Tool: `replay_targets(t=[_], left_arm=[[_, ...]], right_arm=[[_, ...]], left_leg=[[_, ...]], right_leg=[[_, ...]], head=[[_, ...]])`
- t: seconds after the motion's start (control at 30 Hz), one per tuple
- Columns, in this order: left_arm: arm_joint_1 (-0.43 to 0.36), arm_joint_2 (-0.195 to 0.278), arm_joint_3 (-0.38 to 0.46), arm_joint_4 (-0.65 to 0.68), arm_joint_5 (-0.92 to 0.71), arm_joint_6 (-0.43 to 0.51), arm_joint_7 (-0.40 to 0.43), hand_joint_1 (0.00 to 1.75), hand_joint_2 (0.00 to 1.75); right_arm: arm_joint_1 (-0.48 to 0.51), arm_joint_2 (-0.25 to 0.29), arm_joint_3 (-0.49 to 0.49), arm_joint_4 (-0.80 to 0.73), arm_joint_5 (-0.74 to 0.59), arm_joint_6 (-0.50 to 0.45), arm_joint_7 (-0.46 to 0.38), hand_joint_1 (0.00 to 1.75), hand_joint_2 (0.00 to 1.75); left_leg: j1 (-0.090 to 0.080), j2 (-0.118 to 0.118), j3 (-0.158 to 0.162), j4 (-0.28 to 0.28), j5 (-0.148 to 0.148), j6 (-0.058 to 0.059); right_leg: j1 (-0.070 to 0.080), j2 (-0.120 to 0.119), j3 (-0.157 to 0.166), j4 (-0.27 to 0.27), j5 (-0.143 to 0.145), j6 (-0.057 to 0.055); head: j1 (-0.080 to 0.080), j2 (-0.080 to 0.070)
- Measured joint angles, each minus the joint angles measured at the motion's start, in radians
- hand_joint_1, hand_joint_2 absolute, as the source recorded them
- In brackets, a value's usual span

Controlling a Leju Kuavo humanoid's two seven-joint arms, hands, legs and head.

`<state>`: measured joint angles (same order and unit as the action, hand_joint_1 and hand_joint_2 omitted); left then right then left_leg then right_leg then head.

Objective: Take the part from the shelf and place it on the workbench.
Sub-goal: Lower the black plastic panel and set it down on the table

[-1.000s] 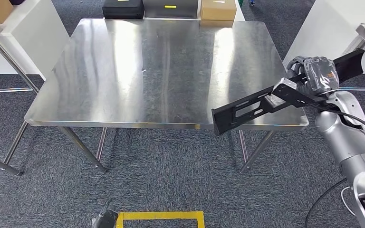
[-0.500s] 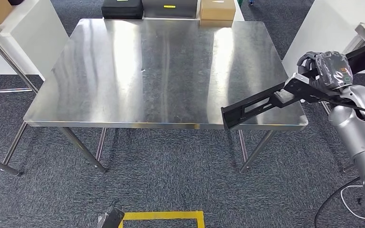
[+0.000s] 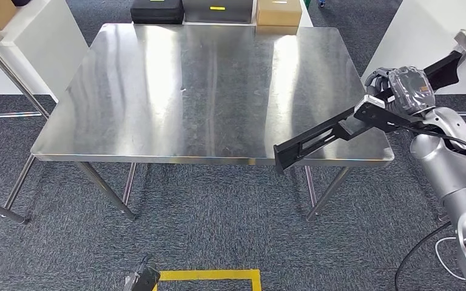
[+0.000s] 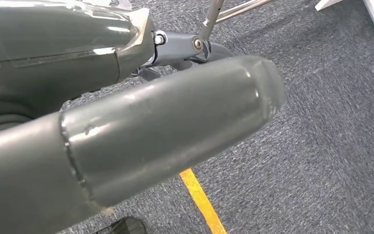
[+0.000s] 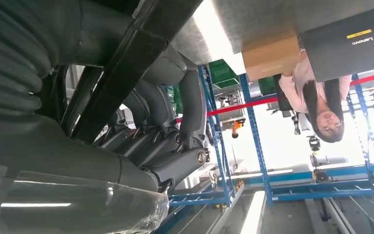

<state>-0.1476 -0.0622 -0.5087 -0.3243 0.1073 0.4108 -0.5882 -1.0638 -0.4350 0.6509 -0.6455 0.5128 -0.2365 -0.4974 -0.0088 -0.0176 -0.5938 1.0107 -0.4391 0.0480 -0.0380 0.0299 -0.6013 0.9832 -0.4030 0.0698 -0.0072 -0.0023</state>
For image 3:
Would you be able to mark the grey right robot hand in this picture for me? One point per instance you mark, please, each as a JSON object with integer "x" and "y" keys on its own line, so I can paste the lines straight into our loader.
{"x": 412, "y": 90}

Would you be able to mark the grey laptop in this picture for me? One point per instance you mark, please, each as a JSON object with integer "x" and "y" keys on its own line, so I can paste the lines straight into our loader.
{"x": 217, "y": 14}

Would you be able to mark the small white table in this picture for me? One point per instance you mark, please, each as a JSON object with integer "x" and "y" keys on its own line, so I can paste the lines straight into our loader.
{"x": 306, "y": 18}

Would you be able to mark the black bag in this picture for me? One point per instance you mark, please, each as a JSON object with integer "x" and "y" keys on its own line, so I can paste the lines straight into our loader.
{"x": 20, "y": 2}

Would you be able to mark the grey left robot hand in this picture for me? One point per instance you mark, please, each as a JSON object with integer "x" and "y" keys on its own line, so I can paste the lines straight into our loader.
{"x": 142, "y": 277}

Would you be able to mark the black plastic part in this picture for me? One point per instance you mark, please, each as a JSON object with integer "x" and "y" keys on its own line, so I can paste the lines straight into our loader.
{"x": 313, "y": 140}

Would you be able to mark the brown cardboard box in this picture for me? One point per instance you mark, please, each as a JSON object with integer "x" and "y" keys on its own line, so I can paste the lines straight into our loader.
{"x": 279, "y": 14}

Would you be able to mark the black zip case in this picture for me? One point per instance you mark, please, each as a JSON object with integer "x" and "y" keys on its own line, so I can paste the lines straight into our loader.
{"x": 156, "y": 12}

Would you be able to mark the white box table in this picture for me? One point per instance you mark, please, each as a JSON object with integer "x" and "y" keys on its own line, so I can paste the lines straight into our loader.
{"x": 418, "y": 32}
{"x": 36, "y": 48}

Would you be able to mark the steel workbench table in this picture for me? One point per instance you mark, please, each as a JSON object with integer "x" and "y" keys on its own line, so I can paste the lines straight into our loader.
{"x": 136, "y": 100}

